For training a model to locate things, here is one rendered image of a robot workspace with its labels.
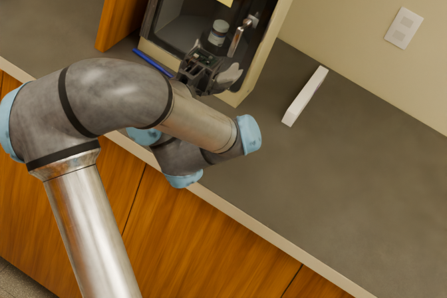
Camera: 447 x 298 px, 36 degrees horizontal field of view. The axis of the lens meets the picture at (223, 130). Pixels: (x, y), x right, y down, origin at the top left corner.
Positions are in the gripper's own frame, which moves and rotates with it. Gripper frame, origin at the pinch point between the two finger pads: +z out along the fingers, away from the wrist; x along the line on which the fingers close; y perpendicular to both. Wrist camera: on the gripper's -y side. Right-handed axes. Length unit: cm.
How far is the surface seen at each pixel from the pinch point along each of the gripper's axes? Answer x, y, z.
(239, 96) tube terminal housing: -4.8, -16.1, 12.8
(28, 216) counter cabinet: 34, -76, -14
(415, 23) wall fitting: -34, 5, 55
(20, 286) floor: 33, -114, -13
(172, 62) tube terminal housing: 15.6, -18.1, 12.8
